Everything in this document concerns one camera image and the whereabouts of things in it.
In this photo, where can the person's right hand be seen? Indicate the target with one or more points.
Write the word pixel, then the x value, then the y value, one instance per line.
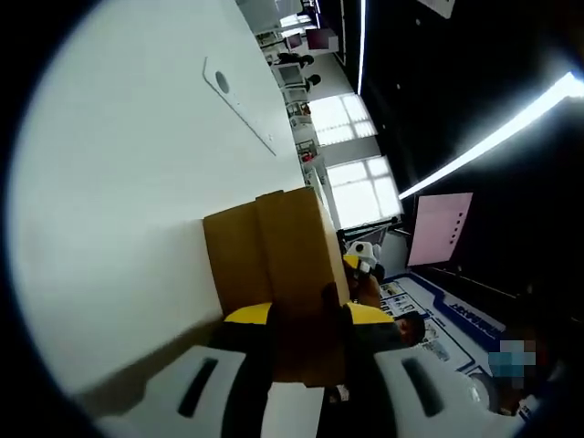
pixel 368 289

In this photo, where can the person's head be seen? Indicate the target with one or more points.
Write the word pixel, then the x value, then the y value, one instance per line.
pixel 410 328

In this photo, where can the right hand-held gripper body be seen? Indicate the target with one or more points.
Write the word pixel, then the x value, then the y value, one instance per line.
pixel 365 252

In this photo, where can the brown cardboard shoe box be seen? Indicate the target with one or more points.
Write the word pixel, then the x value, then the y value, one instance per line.
pixel 274 255

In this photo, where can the blue white wall poster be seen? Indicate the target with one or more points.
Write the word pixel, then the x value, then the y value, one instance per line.
pixel 456 315

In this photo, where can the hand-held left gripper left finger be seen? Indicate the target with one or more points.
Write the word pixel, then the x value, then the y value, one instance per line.
pixel 150 410

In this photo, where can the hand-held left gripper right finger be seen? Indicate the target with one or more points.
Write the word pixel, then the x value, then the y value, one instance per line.
pixel 456 401

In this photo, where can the ceiling light strip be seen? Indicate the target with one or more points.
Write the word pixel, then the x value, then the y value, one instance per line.
pixel 479 150

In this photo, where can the group of white office chairs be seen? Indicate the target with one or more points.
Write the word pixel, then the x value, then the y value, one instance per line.
pixel 289 75

